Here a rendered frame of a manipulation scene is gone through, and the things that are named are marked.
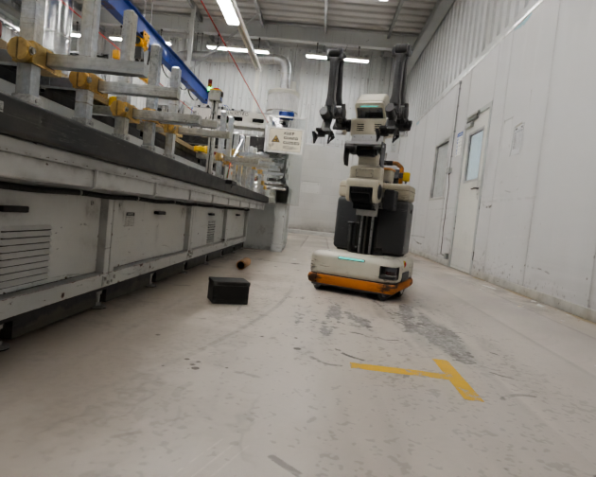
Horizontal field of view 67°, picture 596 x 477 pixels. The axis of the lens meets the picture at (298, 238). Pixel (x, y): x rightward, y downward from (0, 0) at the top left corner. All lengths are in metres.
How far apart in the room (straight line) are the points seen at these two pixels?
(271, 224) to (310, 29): 6.76
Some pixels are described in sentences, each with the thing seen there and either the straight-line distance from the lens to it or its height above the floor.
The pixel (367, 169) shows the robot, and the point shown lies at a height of 0.87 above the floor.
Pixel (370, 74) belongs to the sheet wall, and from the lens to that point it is 12.80.
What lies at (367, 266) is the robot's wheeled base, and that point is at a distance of 3.04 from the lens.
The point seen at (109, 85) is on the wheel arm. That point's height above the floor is 0.83.
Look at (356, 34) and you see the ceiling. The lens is 11.78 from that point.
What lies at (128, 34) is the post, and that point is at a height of 1.06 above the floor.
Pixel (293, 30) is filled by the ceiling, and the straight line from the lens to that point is 11.81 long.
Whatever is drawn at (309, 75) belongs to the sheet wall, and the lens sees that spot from 12.73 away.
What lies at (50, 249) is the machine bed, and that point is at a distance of 1.84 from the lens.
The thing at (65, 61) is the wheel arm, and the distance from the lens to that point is 1.28.
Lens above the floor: 0.51
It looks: 3 degrees down
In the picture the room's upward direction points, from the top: 6 degrees clockwise
